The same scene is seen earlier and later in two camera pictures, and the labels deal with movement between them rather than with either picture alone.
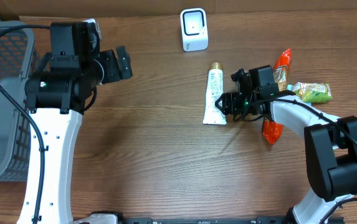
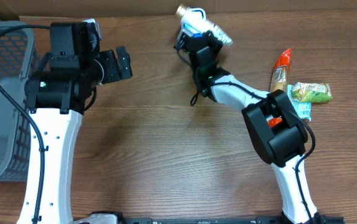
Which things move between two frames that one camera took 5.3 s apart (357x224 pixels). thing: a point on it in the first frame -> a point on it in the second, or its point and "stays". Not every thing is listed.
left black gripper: [114, 73] stays
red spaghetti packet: [273, 130] stays
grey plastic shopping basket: [5, 127] stays
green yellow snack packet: [313, 92] stays
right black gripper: [233, 101] -> [215, 42]
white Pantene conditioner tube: [212, 114] -> [195, 22]
